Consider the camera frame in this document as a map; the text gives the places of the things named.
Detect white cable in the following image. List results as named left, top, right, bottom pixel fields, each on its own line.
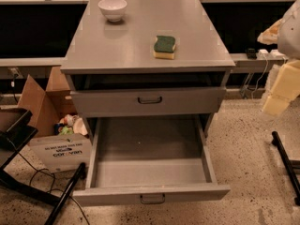
left=249, top=55, right=270, bottom=99

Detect black plug on ledge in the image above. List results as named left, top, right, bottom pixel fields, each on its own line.
left=246, top=48, right=257, bottom=59

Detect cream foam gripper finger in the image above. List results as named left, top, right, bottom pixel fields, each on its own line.
left=262, top=60, right=300, bottom=116
left=257, top=19, right=282, bottom=45

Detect grey drawer cabinet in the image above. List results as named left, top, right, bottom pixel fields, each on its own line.
left=61, top=0, right=234, bottom=129

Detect black stand left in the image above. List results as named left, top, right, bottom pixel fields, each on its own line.
left=0, top=107, right=86, bottom=225

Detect open cardboard box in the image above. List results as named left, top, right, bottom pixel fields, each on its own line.
left=18, top=67, right=92, bottom=173

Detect open grey lower drawer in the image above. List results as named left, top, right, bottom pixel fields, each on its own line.
left=73, top=115, right=231, bottom=206

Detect black bar right floor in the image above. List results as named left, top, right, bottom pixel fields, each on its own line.
left=272, top=131, right=300, bottom=206

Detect green and yellow sponge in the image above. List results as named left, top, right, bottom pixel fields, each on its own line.
left=153, top=36, right=176, bottom=60

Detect black cable on floor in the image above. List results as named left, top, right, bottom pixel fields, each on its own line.
left=6, top=138, right=92, bottom=225

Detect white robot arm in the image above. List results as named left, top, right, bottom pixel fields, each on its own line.
left=257, top=0, right=300, bottom=116

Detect white ceramic bowl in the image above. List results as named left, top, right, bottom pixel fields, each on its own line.
left=97, top=0, right=128, bottom=22

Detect toys inside cardboard box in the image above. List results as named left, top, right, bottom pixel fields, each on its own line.
left=53, top=114, right=88, bottom=136

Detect closed grey upper drawer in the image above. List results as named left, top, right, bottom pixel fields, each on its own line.
left=70, top=87, right=226, bottom=117

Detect white power adapter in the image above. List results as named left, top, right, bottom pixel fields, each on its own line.
left=258, top=49, right=269, bottom=58
left=270, top=50, right=285, bottom=59

